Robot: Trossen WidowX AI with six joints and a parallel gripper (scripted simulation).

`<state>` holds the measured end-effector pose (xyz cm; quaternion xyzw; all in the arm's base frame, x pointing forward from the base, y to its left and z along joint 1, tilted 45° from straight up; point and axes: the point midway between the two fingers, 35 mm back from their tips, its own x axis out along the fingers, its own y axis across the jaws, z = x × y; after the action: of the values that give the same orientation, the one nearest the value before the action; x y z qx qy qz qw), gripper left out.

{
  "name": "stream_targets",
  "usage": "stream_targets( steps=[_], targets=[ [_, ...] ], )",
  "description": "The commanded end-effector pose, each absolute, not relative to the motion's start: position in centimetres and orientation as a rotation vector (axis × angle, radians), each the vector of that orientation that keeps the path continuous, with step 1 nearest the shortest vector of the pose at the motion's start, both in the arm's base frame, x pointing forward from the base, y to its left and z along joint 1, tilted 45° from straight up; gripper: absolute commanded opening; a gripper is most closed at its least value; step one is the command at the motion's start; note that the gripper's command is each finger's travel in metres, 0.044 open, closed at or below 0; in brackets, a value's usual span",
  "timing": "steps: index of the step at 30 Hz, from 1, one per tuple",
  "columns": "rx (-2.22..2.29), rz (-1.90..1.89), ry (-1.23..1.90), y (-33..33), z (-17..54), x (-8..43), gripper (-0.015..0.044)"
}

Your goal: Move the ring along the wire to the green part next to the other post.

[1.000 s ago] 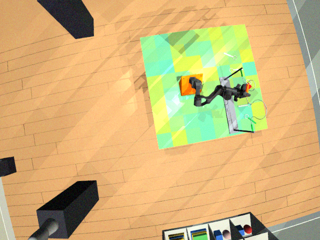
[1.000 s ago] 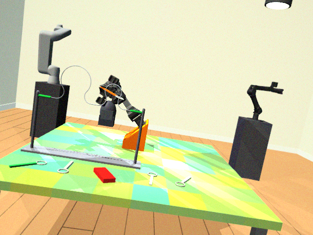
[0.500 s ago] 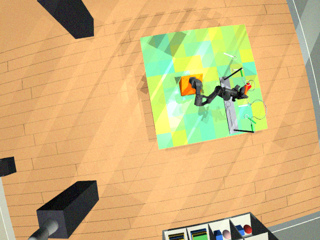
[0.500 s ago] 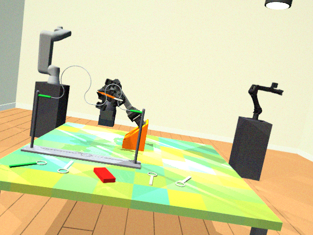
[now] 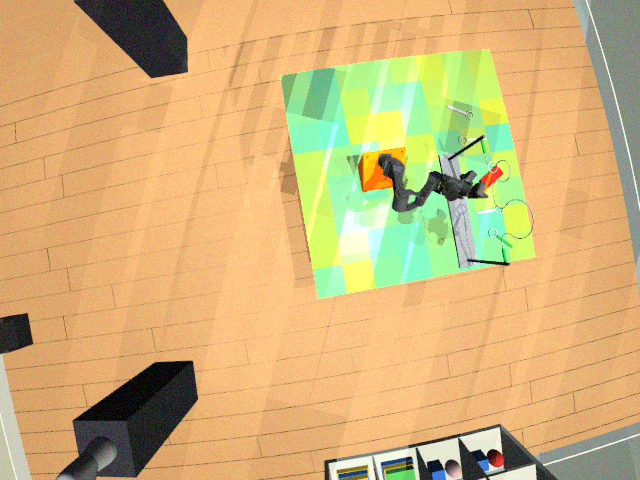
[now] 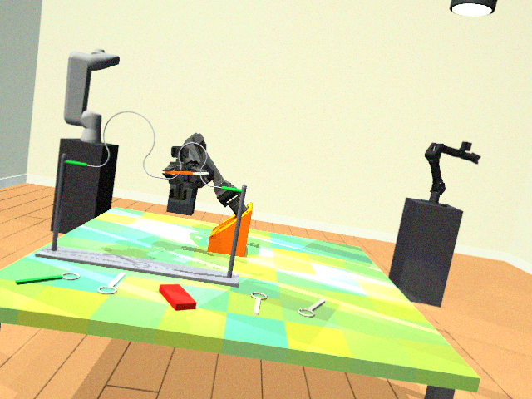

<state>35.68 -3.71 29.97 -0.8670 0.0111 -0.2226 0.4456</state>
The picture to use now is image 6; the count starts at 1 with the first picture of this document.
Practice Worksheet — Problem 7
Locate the red rectangular block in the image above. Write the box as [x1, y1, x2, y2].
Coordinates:
[159, 283, 197, 310]

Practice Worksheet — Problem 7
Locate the white ring with handle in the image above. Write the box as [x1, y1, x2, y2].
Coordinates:
[298, 299, 325, 317]
[251, 292, 267, 315]
[97, 273, 125, 295]

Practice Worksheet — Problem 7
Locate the green handle with white loop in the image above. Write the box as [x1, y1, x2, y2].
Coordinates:
[15, 273, 81, 285]

